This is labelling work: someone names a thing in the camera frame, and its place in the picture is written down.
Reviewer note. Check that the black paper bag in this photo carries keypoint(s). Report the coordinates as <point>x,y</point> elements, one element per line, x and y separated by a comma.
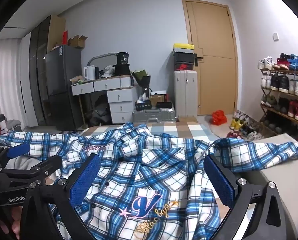
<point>121,68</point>

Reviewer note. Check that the person's left hand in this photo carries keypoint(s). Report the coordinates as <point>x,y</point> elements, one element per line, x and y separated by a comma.
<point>12,226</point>

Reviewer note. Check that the red box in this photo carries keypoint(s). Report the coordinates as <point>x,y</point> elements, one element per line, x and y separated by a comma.
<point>65,37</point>

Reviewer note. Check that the blue plaid shirt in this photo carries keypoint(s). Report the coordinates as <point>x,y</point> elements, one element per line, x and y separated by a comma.
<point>144,175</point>

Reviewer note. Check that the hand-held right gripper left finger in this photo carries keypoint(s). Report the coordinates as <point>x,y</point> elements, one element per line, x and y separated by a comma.
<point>85,180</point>

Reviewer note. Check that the white cabinet door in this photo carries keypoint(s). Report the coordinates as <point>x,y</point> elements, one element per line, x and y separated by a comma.
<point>25,80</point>

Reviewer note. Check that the black storage box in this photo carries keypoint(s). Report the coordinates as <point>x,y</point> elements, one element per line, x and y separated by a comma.
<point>142,105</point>

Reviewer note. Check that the red plastic bag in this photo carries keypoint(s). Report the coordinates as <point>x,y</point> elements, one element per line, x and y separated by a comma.
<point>219,118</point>

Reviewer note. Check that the silver suitcase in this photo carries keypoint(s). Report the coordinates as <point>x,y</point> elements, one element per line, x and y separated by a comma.
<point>151,116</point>

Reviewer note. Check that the brown cardboard box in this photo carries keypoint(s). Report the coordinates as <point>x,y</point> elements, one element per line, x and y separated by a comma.
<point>159,100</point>

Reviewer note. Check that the white electric kettle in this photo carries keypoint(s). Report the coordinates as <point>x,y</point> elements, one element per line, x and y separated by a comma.
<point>89,73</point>

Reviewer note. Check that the white plastic bag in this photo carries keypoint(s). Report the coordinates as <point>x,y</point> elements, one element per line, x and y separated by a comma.
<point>107,70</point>

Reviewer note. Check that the black wrapped bouquet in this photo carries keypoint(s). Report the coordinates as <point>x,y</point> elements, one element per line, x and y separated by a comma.
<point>142,80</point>

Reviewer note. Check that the brown blue checked blanket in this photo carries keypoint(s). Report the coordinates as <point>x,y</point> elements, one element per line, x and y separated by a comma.
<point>179,130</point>

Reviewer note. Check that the white upright suitcase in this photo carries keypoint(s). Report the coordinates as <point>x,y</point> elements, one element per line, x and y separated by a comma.
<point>185,95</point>

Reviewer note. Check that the black shoebox red logo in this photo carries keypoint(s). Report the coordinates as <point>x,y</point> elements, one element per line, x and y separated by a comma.
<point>184,67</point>

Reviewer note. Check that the grey bed sheet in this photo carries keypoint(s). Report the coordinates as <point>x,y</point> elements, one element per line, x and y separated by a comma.
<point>259,176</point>

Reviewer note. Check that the rows of assorted shoes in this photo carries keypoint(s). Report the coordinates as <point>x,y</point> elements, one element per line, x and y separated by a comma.
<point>296,86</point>

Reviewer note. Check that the white desk with drawers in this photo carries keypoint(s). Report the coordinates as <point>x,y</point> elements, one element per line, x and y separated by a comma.
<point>119,97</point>

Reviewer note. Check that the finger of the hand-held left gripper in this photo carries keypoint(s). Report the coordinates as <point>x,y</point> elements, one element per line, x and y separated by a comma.
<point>19,150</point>
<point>39,168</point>

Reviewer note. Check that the grey refrigerator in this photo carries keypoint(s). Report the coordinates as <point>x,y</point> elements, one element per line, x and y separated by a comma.
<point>64,80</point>

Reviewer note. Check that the arched mirror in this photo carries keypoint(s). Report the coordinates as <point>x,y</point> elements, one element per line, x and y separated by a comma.
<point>104,54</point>

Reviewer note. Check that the grey clothes pile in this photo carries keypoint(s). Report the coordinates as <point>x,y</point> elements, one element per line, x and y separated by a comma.
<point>14,124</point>

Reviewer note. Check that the open cardboard box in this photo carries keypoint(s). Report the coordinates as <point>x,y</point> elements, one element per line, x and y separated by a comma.
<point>77,42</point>

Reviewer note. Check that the black bottle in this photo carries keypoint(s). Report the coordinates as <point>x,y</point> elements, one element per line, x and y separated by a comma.
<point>97,73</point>

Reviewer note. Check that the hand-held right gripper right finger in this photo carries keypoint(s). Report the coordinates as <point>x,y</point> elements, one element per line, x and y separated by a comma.
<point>220,180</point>

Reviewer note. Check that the pile of loose shoes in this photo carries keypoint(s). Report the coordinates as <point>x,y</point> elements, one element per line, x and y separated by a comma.
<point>236,125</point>

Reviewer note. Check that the wooden door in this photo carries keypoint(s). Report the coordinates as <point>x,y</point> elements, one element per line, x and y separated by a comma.
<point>214,80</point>

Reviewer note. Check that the dark backpack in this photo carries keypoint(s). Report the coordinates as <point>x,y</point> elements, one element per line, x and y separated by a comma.
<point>99,112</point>

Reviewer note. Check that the white light switch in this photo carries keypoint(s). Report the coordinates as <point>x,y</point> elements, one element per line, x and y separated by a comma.
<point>275,36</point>

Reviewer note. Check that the tall cardboard sheet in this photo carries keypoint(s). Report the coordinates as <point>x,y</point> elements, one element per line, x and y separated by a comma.
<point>56,32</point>

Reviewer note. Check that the dark glass wardrobe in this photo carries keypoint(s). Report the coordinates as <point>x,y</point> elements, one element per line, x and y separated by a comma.
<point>37,67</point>

